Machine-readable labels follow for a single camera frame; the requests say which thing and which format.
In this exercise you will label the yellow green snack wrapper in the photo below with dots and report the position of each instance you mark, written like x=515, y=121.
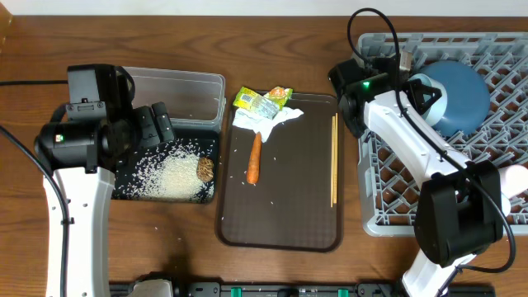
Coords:
x=267, y=105

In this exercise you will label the clear plastic bin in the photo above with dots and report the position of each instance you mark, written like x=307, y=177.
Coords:
x=194, y=101

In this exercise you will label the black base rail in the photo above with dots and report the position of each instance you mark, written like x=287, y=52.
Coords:
x=216, y=289

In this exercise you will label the dark blue plate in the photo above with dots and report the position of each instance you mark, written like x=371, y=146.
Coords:
x=468, y=99

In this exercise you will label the brown mushroom food scrap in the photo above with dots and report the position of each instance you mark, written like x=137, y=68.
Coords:
x=205, y=169

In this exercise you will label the orange carrot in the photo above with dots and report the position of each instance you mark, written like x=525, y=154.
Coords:
x=253, y=167

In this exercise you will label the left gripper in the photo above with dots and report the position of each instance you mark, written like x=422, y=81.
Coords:
x=153, y=134

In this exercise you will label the grey dishwasher rack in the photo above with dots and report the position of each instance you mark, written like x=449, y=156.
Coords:
x=388, y=193

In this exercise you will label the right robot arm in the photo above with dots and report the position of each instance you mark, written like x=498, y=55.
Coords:
x=460, y=210

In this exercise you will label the crumpled white napkin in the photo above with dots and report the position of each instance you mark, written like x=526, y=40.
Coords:
x=258, y=124

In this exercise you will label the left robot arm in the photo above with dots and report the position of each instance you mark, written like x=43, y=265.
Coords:
x=80, y=149

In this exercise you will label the wooden chopstick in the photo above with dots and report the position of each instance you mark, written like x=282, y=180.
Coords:
x=335, y=171
x=332, y=165

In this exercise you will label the pink cup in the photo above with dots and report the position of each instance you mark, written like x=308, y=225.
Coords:
x=513, y=180

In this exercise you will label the black waste tray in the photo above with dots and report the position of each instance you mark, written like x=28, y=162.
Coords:
x=206, y=142

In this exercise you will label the brown serving tray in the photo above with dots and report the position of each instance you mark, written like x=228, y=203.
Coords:
x=292, y=206

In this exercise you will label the spilled white rice pile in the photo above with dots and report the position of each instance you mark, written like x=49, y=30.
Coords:
x=173, y=173

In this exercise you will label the light blue cup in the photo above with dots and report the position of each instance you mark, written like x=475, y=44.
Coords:
x=506, y=205

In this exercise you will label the light blue rice bowl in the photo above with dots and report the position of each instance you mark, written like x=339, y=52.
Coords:
x=434, y=115

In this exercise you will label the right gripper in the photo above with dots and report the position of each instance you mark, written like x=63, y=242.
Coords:
x=413, y=88

